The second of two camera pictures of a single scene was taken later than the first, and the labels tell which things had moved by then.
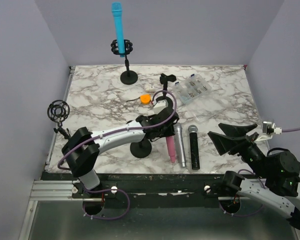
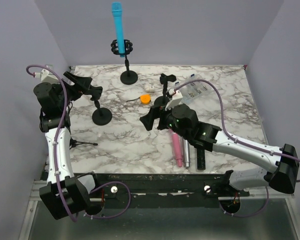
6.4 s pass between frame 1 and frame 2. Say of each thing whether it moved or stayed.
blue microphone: stayed
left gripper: moved
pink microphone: moved
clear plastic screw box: stayed
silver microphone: moved
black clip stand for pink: moved
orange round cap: stayed
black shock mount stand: stayed
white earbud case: stayed
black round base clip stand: stayed
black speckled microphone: moved
